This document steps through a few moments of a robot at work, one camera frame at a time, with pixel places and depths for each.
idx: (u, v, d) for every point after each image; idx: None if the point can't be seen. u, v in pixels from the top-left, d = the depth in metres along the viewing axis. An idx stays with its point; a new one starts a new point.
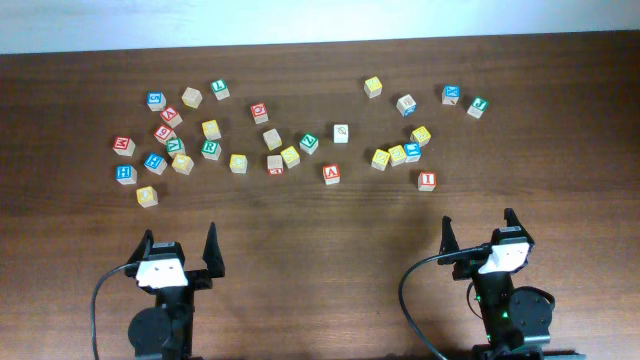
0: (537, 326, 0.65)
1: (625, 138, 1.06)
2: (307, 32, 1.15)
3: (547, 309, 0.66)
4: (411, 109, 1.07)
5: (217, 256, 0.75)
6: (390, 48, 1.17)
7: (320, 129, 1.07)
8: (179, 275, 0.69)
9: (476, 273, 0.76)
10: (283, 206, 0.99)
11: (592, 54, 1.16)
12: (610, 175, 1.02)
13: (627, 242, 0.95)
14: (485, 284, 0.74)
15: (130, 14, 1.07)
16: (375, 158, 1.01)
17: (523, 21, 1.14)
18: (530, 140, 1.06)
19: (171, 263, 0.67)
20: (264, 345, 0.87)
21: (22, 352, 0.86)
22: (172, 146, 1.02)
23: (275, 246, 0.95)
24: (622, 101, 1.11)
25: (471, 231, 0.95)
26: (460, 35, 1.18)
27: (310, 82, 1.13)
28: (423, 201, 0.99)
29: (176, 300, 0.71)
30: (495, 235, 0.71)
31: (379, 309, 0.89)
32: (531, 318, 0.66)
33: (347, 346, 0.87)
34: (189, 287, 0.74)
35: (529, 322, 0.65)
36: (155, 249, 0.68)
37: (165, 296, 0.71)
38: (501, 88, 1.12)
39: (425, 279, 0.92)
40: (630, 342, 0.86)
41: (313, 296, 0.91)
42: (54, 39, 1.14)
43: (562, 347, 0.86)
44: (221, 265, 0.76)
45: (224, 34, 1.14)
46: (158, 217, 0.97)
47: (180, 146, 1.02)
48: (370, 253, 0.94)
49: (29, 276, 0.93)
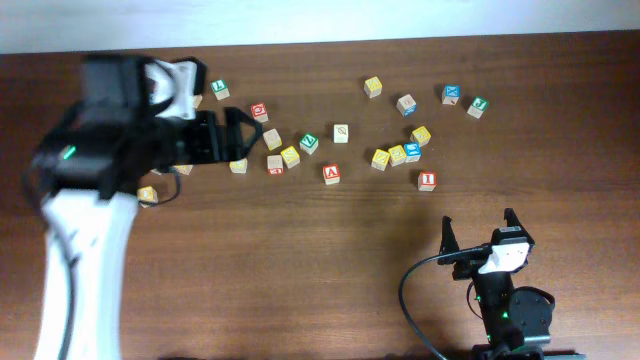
0: (536, 327, 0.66)
1: (625, 138, 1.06)
2: (307, 32, 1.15)
3: (546, 310, 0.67)
4: (411, 109, 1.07)
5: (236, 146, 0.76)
6: (390, 48, 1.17)
7: (320, 129, 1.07)
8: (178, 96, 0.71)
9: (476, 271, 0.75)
10: (283, 206, 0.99)
11: (592, 54, 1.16)
12: (610, 174, 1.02)
13: (626, 241, 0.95)
14: (485, 284, 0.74)
15: (129, 14, 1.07)
16: (375, 158, 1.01)
17: (524, 21, 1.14)
18: (530, 140, 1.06)
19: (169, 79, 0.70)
20: (264, 345, 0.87)
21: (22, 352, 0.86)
22: None
23: (275, 246, 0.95)
24: (622, 102, 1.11)
25: (471, 231, 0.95)
26: (460, 35, 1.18)
27: (310, 83, 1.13)
28: (423, 201, 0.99)
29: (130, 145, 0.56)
30: (496, 235, 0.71)
31: (379, 309, 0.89)
32: (530, 319, 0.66)
33: (347, 346, 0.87)
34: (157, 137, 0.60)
35: (529, 323, 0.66)
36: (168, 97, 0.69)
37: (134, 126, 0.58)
38: (501, 88, 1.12)
39: (426, 279, 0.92)
40: (630, 342, 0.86)
41: (314, 295, 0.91)
42: (52, 39, 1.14)
43: (563, 347, 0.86)
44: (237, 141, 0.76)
45: (224, 34, 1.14)
46: (158, 217, 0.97)
47: None
48: (369, 253, 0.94)
49: (29, 276, 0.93)
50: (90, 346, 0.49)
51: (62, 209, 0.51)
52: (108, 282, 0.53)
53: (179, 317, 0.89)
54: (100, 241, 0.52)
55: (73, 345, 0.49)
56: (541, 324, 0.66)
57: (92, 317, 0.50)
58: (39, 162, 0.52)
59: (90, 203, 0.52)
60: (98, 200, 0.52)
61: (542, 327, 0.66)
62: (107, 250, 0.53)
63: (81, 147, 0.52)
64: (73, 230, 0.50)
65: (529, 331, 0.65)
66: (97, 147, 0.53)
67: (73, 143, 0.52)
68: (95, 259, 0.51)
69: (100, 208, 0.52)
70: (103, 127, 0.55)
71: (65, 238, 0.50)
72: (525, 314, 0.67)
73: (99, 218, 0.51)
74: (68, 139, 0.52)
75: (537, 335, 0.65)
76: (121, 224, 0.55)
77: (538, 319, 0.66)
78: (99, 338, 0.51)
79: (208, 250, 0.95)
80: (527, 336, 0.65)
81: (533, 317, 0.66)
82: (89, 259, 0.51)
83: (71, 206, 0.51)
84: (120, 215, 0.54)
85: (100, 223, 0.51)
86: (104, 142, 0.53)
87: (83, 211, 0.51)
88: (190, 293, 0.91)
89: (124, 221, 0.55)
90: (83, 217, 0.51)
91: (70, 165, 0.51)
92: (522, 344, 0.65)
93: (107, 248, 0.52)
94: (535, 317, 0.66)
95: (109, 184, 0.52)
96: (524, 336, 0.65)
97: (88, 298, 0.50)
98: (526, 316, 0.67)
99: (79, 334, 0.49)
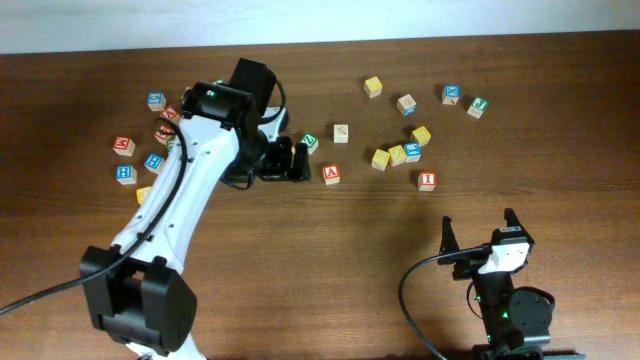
0: (537, 327, 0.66)
1: (626, 138, 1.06)
2: (307, 32, 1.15)
3: (546, 310, 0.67)
4: (411, 109, 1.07)
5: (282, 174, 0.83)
6: (390, 48, 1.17)
7: (320, 129, 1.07)
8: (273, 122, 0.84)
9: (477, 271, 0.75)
10: (283, 206, 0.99)
11: (592, 54, 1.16)
12: (610, 174, 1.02)
13: (626, 241, 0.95)
14: (486, 284, 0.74)
15: (130, 14, 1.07)
16: (375, 158, 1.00)
17: (524, 21, 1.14)
18: (531, 140, 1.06)
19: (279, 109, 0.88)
20: (264, 344, 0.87)
21: (22, 352, 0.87)
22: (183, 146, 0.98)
23: (275, 246, 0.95)
24: (622, 101, 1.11)
25: (471, 231, 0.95)
26: (460, 35, 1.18)
27: (310, 83, 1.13)
28: (423, 201, 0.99)
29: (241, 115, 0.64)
30: (496, 235, 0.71)
31: (380, 309, 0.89)
32: (530, 319, 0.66)
33: (348, 346, 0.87)
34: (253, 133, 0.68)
35: (529, 322, 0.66)
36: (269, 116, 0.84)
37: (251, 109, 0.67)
38: (501, 88, 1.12)
39: (426, 279, 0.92)
40: (630, 342, 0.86)
41: (314, 295, 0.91)
42: (54, 38, 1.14)
43: (562, 347, 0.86)
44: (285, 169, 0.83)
45: (224, 33, 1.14)
46: None
47: None
48: (370, 253, 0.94)
49: (29, 276, 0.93)
50: (176, 224, 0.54)
51: (191, 127, 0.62)
52: (200, 191, 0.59)
53: None
54: (210, 155, 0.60)
55: (164, 217, 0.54)
56: (541, 325, 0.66)
57: (183, 205, 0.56)
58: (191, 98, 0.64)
59: (217, 127, 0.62)
60: (222, 126, 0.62)
61: (541, 326, 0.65)
62: (209, 168, 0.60)
63: (224, 94, 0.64)
64: (195, 139, 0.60)
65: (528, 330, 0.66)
66: (230, 98, 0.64)
67: (220, 88, 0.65)
68: (202, 167, 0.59)
69: (220, 132, 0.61)
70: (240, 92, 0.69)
71: (187, 143, 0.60)
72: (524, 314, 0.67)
73: (218, 134, 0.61)
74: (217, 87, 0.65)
75: (537, 336, 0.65)
76: (225, 155, 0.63)
77: (539, 320, 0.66)
78: (183, 226, 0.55)
79: (207, 250, 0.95)
80: (528, 336, 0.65)
81: (532, 316, 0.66)
82: (199, 163, 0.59)
83: (200, 123, 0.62)
84: (233, 143, 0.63)
85: (216, 137, 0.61)
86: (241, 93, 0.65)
87: (207, 129, 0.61)
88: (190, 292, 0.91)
89: (228, 156, 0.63)
90: (203, 133, 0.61)
91: (211, 103, 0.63)
92: (522, 343, 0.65)
93: (210, 163, 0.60)
94: (536, 317, 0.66)
95: (236, 119, 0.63)
96: (524, 336, 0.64)
97: (187, 187, 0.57)
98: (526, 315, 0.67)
99: (172, 213, 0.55)
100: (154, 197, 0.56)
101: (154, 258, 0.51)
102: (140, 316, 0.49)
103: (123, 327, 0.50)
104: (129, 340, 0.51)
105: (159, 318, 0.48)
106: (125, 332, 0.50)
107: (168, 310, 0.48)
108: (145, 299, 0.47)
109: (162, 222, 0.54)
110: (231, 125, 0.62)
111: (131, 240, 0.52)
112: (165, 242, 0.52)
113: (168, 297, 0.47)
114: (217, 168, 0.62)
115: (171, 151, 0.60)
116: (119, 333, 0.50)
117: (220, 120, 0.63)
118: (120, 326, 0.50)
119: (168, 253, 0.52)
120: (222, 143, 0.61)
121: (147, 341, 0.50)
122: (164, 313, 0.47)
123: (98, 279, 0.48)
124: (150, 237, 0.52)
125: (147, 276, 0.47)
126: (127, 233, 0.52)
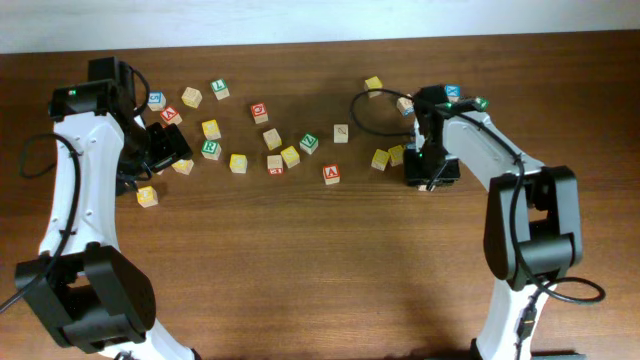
0: (528, 238, 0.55)
1: (625, 139, 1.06)
2: (306, 33, 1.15)
3: (565, 183, 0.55)
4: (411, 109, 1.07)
5: (150, 166, 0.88)
6: (390, 47, 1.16)
7: (320, 129, 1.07)
8: (139, 122, 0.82)
9: (438, 138, 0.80)
10: (283, 206, 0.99)
11: (591, 54, 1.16)
12: (610, 174, 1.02)
13: (626, 241, 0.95)
14: (453, 148, 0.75)
15: (129, 14, 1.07)
16: (375, 157, 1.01)
17: (522, 21, 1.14)
18: (530, 140, 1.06)
19: (140, 118, 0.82)
20: (263, 344, 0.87)
21: (23, 352, 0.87)
22: (207, 147, 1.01)
23: (275, 246, 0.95)
24: (620, 101, 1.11)
25: (471, 231, 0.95)
26: (460, 34, 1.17)
27: (310, 82, 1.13)
28: (423, 201, 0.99)
29: (104, 103, 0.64)
30: (459, 108, 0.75)
31: (379, 309, 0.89)
32: (543, 247, 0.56)
33: (348, 346, 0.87)
34: (118, 115, 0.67)
35: (565, 241, 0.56)
36: (139, 108, 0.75)
37: (116, 94, 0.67)
38: (500, 88, 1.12)
39: (425, 279, 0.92)
40: (630, 342, 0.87)
41: (314, 296, 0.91)
42: (51, 39, 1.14)
43: (562, 346, 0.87)
44: (158, 164, 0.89)
45: (224, 33, 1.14)
46: (158, 217, 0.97)
47: (214, 149, 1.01)
48: (369, 253, 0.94)
49: None
50: (94, 211, 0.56)
51: (62, 131, 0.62)
52: (105, 176, 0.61)
53: (179, 317, 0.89)
54: (98, 142, 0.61)
55: (79, 209, 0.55)
56: (573, 237, 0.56)
57: (94, 191, 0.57)
58: (52, 105, 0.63)
59: (91, 117, 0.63)
60: (96, 113, 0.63)
61: (572, 255, 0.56)
62: (105, 151, 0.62)
63: (83, 88, 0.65)
64: (76, 133, 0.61)
65: (552, 266, 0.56)
66: (91, 89, 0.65)
67: (78, 86, 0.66)
68: (94, 153, 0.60)
69: (96, 120, 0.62)
70: (98, 78, 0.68)
71: (70, 141, 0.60)
72: (573, 206, 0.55)
73: (94, 123, 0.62)
74: (77, 85, 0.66)
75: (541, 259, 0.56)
76: (114, 139, 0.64)
77: (570, 203, 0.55)
78: (101, 211, 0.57)
79: (207, 250, 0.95)
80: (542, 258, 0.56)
81: (532, 185, 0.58)
82: (89, 152, 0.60)
83: (73, 120, 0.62)
84: (114, 125, 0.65)
85: (95, 125, 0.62)
86: (100, 80, 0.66)
87: (83, 122, 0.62)
88: (190, 292, 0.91)
89: (116, 141, 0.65)
90: (82, 126, 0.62)
91: (75, 99, 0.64)
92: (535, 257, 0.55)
93: (105, 148, 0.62)
94: (515, 204, 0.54)
95: (108, 104, 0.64)
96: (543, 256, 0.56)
97: (90, 176, 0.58)
98: (507, 206, 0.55)
99: (86, 203, 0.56)
100: (60, 198, 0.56)
101: (85, 246, 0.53)
102: (99, 307, 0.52)
103: (87, 326, 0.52)
104: (100, 337, 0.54)
105: (113, 297, 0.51)
106: (90, 330, 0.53)
107: (121, 286, 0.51)
108: (94, 284, 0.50)
109: (81, 213, 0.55)
110: (105, 110, 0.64)
111: (56, 241, 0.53)
112: (91, 229, 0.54)
113: (112, 274, 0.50)
114: (112, 150, 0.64)
115: (57, 154, 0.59)
116: (85, 334, 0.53)
117: (92, 111, 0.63)
118: (86, 325, 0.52)
119: (99, 237, 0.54)
120: (106, 127, 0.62)
121: (119, 329, 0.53)
122: (117, 291, 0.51)
123: (36, 290, 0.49)
124: (75, 231, 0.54)
125: (86, 263, 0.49)
126: (50, 237, 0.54)
